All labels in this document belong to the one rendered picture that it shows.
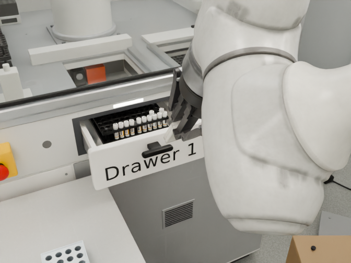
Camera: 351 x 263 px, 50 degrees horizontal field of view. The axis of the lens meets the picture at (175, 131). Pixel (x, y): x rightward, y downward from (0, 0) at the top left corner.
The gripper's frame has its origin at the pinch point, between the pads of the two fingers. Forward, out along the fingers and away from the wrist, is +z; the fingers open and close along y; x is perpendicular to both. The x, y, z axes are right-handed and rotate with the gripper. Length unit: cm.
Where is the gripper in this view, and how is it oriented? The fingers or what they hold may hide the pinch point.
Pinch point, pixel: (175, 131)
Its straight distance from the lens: 72.5
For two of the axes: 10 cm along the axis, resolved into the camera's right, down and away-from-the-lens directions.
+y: -3.8, -8.8, 2.9
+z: -2.4, 4.0, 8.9
